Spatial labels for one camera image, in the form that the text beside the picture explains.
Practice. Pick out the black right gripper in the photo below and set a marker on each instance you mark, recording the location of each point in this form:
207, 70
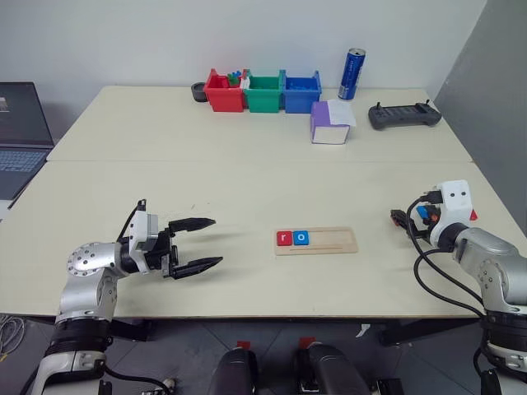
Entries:
421, 228

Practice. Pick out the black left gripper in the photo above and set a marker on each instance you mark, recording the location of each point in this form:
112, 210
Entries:
162, 257

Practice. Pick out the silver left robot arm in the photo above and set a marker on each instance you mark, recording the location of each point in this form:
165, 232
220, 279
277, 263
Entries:
86, 263

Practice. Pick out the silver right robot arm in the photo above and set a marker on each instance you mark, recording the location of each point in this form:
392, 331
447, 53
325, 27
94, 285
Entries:
494, 255

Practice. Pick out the wooden letter tray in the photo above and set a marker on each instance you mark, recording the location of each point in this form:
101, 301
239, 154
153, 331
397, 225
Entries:
329, 239

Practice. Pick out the red letter block r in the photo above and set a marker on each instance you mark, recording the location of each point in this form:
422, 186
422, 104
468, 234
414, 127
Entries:
284, 238

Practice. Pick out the blue letter block o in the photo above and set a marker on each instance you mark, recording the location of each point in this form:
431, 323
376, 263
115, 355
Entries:
301, 238

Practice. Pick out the black handheld controller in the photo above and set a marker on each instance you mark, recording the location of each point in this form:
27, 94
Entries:
403, 116

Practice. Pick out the red tag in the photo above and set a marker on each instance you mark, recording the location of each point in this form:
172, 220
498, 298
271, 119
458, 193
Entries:
244, 345
307, 342

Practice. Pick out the white paper sheet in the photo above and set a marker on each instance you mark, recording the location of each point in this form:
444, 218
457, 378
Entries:
341, 112

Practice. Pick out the purple and white box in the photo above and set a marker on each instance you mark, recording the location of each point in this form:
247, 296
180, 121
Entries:
321, 123

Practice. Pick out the dark rounded shape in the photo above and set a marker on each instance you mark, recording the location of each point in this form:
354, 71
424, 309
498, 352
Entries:
329, 370
232, 374

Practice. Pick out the red plastic bin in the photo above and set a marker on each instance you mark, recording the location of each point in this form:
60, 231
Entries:
224, 98

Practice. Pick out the blue drink can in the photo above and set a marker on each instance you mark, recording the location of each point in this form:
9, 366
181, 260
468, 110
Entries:
351, 74

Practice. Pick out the black round dish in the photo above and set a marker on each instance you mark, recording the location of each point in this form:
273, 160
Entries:
198, 92

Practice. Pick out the blue plastic bin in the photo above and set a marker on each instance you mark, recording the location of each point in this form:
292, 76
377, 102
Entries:
300, 100

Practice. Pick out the green plastic bin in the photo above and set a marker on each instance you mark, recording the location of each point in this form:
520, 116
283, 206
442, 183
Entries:
263, 100

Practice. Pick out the green toy brick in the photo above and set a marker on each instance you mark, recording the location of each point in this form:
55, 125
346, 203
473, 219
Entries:
234, 81

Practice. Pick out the blue toy brick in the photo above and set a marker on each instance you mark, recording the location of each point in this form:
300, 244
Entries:
235, 75

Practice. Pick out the grey laptop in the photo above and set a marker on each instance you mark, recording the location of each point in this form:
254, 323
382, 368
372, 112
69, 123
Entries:
20, 123

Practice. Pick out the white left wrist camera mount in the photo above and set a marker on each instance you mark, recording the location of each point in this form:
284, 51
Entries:
140, 230

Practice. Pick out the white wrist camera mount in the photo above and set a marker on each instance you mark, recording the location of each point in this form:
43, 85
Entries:
455, 201
140, 230

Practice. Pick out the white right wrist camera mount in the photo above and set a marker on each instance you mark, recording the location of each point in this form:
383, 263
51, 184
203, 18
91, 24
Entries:
455, 201

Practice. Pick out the black table frame bracket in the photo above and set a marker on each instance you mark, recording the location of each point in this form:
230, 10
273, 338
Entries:
131, 329
411, 331

